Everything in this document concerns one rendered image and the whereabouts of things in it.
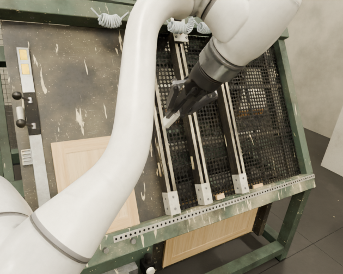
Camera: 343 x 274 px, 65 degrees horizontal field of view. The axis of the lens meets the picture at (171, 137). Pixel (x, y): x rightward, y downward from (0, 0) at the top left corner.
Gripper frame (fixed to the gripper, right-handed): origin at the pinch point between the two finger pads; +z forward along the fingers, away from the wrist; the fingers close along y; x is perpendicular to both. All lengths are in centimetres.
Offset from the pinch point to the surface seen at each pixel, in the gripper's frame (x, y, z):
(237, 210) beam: 4, -89, 79
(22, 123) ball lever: -25, 37, 56
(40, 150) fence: -21, 28, 71
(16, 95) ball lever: -36, 41, 53
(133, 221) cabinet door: 9, -21, 84
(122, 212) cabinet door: 4, -14, 83
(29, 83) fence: -50, 37, 60
